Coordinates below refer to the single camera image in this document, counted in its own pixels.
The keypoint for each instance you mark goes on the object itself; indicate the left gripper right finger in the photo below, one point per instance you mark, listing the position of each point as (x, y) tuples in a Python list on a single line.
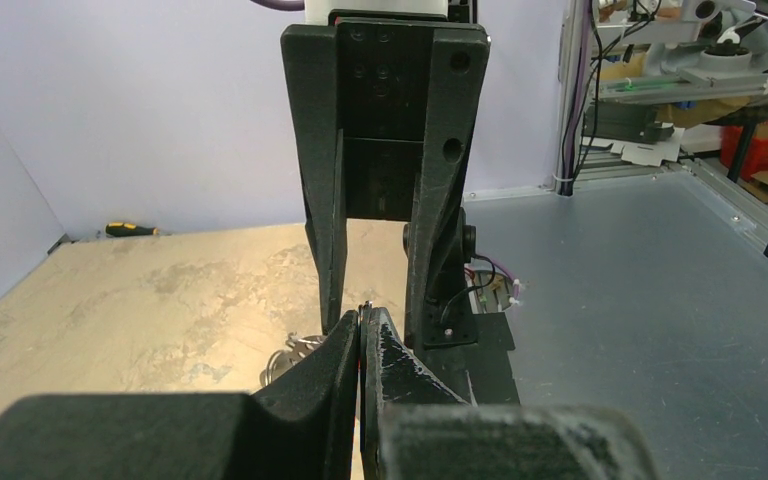
[(414, 426)]

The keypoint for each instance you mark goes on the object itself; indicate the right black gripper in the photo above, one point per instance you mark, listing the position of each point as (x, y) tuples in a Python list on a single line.
[(408, 94)]

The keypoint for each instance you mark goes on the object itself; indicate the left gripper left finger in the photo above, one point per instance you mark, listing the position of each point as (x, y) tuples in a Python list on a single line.
[(298, 427)]

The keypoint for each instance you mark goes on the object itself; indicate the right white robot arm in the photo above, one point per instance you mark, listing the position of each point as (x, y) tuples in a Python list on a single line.
[(384, 109)]

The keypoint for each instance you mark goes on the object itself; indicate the yellow black screwdriver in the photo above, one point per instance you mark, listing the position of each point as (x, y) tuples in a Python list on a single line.
[(125, 230)]

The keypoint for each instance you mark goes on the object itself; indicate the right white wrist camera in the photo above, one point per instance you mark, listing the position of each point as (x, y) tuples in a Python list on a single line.
[(318, 10)]

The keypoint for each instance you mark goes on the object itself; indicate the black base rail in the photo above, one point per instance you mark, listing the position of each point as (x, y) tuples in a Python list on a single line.
[(470, 355)]

